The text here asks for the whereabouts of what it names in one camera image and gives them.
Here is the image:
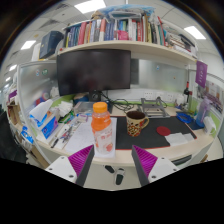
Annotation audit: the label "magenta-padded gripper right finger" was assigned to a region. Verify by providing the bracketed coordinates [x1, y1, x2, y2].
[131, 144, 181, 188]

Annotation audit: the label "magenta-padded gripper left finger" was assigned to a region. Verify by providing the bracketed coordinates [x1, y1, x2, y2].
[44, 144, 96, 188]

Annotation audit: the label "orange juice bottle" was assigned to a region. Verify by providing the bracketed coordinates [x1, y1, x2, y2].
[91, 101, 116, 157]

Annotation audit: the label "purple water bottle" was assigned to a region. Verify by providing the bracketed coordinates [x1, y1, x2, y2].
[195, 96, 212, 128]

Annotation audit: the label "black desk mat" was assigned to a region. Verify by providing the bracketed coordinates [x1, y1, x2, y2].
[115, 115, 198, 151]

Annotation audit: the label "white paper napkin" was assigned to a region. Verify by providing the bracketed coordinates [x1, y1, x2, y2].
[164, 132, 195, 147]

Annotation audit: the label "white paper sheet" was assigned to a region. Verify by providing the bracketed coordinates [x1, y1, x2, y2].
[63, 116, 118, 158]

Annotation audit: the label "flat round red coaster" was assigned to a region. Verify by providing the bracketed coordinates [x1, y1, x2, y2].
[156, 125, 172, 137]

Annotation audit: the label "black and white slipper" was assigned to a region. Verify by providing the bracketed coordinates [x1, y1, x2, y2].
[114, 168, 126, 186]
[103, 164, 116, 174]

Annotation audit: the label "blue tissue box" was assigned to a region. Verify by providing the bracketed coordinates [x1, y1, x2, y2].
[28, 99, 59, 140]

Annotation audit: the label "yellow patterned mug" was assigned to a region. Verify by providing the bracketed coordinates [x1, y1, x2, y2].
[125, 110, 150, 138]

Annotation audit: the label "dark blue mouse pad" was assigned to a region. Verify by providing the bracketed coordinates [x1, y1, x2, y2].
[175, 111, 205, 131]

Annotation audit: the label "grey metal laptop stand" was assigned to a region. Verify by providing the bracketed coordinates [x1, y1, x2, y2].
[137, 97, 171, 119]

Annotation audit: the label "white tissue pack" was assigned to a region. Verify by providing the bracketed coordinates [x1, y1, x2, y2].
[203, 115, 217, 136]

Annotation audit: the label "dark wine bottle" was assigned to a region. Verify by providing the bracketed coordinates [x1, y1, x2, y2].
[183, 80, 192, 104]

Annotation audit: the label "group photo poster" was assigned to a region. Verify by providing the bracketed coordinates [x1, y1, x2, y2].
[197, 79, 224, 114]

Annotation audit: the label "black computer monitor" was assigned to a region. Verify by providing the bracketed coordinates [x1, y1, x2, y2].
[56, 49, 132, 103]

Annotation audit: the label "purple pennant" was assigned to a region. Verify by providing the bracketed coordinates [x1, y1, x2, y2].
[195, 60, 209, 89]

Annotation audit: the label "dark blue box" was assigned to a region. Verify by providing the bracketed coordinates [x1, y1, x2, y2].
[39, 30, 64, 60]

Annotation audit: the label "shelf unit with books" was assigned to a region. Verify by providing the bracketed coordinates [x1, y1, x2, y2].
[56, 4, 199, 66]

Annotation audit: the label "ceiling lights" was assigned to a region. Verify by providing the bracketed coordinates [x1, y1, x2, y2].
[3, 0, 207, 91]

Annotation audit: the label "black cables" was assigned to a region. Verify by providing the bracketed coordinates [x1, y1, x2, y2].
[101, 93, 134, 114]

